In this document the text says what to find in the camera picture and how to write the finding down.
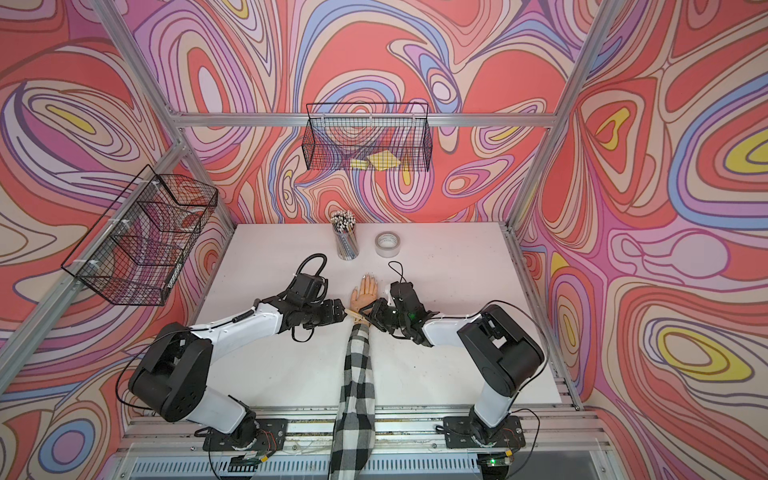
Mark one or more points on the yellow sticky notes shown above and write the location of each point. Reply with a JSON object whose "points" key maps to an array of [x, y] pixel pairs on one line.
{"points": [[379, 161]]}

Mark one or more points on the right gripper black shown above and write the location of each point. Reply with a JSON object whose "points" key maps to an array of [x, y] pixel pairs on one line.
{"points": [[376, 315]]}

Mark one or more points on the metal pencil cup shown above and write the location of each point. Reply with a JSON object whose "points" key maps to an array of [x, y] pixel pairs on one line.
{"points": [[343, 223]]}

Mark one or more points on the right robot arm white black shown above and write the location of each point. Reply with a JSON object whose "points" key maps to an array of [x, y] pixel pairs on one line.
{"points": [[506, 356]]}

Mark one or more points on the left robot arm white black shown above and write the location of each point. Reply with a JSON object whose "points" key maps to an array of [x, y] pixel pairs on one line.
{"points": [[172, 377]]}

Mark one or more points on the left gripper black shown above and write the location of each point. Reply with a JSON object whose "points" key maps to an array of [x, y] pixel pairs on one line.
{"points": [[330, 316]]}

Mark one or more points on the black wire basket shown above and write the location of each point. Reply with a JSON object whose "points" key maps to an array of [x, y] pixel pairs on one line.
{"points": [[336, 132], [144, 239]]}

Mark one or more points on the plaid sleeved forearm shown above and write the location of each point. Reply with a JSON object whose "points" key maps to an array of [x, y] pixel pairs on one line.
{"points": [[354, 434]]}

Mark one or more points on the left black wire basket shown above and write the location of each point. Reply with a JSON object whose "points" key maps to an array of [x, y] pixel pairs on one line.
{"points": [[144, 239]]}

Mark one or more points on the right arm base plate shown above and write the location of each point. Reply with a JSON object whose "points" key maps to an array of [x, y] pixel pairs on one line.
{"points": [[464, 432]]}

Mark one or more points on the beige wrist watch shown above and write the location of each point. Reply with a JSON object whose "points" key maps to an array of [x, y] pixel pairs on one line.
{"points": [[358, 318]]}

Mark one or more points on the person's hand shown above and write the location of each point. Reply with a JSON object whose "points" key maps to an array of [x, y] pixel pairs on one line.
{"points": [[365, 294]]}

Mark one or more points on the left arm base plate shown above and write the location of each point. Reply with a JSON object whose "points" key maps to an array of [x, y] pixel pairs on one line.
{"points": [[260, 435]]}

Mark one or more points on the back black wire basket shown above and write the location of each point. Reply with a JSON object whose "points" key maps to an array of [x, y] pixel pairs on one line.
{"points": [[336, 132]]}

